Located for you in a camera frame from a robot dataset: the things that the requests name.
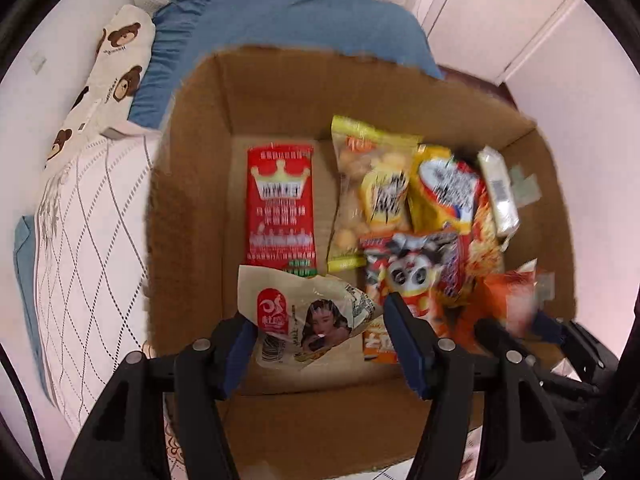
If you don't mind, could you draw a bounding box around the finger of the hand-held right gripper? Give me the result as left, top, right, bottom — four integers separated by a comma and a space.
531, 310, 622, 377
472, 317, 601, 400

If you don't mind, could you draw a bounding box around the cardboard box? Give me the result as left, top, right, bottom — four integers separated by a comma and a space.
145, 46, 579, 480

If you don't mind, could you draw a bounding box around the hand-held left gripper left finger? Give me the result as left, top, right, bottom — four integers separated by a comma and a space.
62, 312, 258, 480

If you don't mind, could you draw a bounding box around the red crown print packet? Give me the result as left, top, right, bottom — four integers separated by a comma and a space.
245, 144, 320, 277

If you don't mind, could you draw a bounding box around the white snack packet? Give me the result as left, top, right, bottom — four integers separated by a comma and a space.
476, 146, 521, 239

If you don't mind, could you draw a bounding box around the quilted floral printed blanket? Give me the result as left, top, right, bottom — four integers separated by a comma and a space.
32, 127, 481, 480

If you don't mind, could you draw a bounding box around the woman print snack packet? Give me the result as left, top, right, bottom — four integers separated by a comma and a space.
236, 265, 384, 372

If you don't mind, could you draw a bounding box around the white door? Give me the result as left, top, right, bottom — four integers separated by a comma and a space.
420, 0, 586, 81

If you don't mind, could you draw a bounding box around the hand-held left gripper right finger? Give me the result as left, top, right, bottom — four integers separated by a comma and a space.
382, 291, 584, 480

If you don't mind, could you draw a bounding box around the orange panda snack packet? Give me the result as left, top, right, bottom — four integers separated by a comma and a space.
475, 260, 544, 337

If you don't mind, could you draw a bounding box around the blue frilled pillow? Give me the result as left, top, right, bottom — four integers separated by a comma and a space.
127, 0, 446, 129

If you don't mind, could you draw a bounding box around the yellow puff ball packet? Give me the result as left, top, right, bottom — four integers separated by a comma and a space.
327, 115, 424, 274

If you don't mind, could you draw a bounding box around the yellow instant noodle packet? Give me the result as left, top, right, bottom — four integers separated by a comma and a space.
407, 145, 489, 236

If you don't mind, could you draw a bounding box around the bed with blue sheet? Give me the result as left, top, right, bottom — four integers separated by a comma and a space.
12, 215, 51, 402

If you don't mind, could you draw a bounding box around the red panda snack packet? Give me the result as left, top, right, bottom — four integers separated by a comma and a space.
361, 232, 471, 366

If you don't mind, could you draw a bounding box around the bear print pillow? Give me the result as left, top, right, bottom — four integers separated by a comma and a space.
42, 4, 157, 171

